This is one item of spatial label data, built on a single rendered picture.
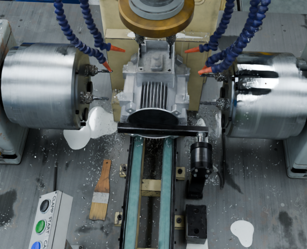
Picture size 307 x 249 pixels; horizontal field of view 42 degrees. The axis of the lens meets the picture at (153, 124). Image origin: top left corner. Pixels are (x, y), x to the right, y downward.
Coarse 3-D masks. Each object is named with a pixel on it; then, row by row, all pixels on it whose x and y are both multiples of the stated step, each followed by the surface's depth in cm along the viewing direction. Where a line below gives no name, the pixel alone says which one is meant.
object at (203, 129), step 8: (120, 128) 111; (128, 128) 111; (136, 128) 111; (144, 128) 111; (152, 128) 111; (160, 128) 111; (168, 128) 111; (176, 128) 111; (184, 128) 111; (192, 128) 111; (200, 128) 111; (208, 128) 111
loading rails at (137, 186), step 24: (144, 144) 130; (168, 144) 121; (120, 168) 128; (168, 168) 117; (144, 192) 122; (168, 192) 113; (120, 216) 119; (168, 216) 109; (120, 240) 105; (168, 240) 106
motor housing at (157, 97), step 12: (132, 84) 115; (144, 84) 110; (156, 84) 111; (168, 84) 110; (180, 84) 115; (144, 96) 109; (156, 96) 109; (168, 96) 110; (144, 108) 107; (156, 108) 107; (168, 108) 108; (120, 120) 113; (132, 120) 119; (144, 120) 122; (156, 120) 123; (168, 120) 121; (180, 120) 111
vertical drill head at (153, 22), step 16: (128, 0) 94; (144, 0) 89; (160, 0) 88; (176, 0) 91; (192, 0) 94; (128, 16) 91; (144, 16) 90; (160, 16) 90; (176, 16) 91; (192, 16) 94; (144, 32) 91; (160, 32) 90; (176, 32) 92
